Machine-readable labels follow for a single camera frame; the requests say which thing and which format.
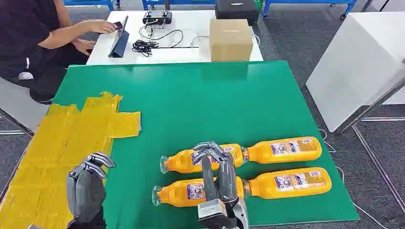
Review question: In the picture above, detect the metal floor frame bar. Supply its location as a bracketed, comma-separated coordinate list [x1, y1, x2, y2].
[352, 117, 405, 213]

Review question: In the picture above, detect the white floor cable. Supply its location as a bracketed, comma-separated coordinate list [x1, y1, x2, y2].
[318, 128, 390, 229]

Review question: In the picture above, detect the black equipment case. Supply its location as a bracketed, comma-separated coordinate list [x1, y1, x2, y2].
[215, 0, 259, 26]

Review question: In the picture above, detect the green table mat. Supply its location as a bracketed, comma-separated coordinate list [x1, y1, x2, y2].
[50, 61, 361, 229]

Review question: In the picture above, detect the brown cardboard box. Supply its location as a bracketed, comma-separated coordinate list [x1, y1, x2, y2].
[209, 19, 254, 62]

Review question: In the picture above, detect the black coiled cable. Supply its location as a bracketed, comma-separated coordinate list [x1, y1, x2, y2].
[132, 29, 200, 58]

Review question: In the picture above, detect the black handheld controller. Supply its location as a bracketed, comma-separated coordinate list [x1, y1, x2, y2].
[142, 11, 173, 30]

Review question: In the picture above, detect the large white table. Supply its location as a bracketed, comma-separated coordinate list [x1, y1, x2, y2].
[305, 12, 405, 134]

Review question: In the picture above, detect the white bench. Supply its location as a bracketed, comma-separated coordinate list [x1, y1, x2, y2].
[0, 77, 51, 138]

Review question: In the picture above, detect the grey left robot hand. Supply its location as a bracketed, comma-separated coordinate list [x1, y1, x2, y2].
[65, 152, 117, 223]

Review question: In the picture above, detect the orange drink bottle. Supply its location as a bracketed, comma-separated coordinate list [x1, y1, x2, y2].
[243, 167, 332, 200]
[242, 136, 323, 165]
[160, 144, 246, 175]
[151, 177, 246, 208]

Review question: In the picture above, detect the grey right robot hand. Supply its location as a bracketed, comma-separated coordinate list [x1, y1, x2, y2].
[192, 141, 239, 204]

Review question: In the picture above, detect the person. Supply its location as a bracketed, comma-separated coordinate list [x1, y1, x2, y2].
[0, 0, 118, 105]

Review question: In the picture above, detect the yellow sheet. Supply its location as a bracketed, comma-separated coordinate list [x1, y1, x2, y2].
[0, 92, 142, 229]

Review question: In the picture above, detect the blue metal frame table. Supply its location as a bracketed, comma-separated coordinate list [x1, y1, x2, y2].
[262, 0, 358, 19]
[63, 0, 115, 12]
[141, 0, 217, 10]

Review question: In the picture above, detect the tablet in dark case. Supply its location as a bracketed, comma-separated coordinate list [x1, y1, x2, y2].
[108, 16, 130, 59]

